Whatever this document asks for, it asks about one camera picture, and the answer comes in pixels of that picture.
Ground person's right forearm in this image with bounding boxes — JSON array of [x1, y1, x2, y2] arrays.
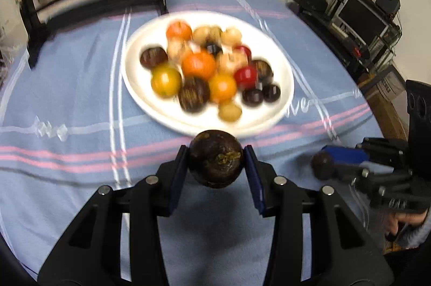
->
[[401, 208, 431, 250]]

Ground dark water chestnut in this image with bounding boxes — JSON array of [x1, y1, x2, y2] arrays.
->
[[310, 151, 335, 180], [262, 83, 281, 103], [242, 88, 265, 107], [202, 42, 223, 57]]

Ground computer monitor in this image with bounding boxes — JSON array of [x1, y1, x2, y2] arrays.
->
[[337, 0, 389, 42]]

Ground pale pepino melon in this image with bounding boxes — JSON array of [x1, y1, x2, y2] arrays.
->
[[220, 27, 243, 47]]

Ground blue striped tablecloth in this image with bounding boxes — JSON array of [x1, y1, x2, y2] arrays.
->
[[0, 0, 384, 286]]

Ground reddish dark mangosteen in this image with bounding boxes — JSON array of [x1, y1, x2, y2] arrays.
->
[[140, 47, 169, 69]]

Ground greenish orange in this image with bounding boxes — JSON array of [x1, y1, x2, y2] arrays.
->
[[150, 65, 183, 98]]

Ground black wooden chair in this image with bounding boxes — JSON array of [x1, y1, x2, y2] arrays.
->
[[17, 0, 169, 71]]

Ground orange persimmon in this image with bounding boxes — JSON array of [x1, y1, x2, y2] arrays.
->
[[209, 73, 238, 104]]

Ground black monitor and speakers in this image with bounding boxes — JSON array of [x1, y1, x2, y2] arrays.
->
[[291, 0, 403, 78]]

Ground person's right hand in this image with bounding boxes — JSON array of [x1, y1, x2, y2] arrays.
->
[[385, 209, 428, 241]]

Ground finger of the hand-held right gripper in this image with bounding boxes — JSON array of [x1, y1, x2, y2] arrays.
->
[[321, 139, 408, 166], [332, 163, 412, 187]]

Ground white oval plate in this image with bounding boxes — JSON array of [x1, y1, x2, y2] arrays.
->
[[121, 10, 295, 138]]

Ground large orange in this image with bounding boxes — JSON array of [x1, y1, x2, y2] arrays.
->
[[182, 50, 217, 79]]

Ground large golden pepino melon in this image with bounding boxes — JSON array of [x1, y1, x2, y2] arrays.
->
[[192, 26, 213, 44]]

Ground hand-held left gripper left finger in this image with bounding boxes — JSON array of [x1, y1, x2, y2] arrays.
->
[[37, 144, 192, 286]]

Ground purple-streaked pepino melon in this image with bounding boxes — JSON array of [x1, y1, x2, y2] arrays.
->
[[167, 38, 192, 62]]

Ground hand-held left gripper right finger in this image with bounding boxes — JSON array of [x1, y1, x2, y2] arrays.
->
[[243, 144, 394, 286]]

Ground brown-spotted pepino melon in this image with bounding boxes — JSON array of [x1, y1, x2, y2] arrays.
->
[[216, 50, 248, 74]]

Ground small mandarin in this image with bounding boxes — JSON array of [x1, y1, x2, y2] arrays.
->
[[166, 21, 192, 41]]

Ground red cherry tomato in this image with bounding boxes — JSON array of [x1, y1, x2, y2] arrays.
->
[[234, 66, 259, 88], [234, 45, 252, 60]]

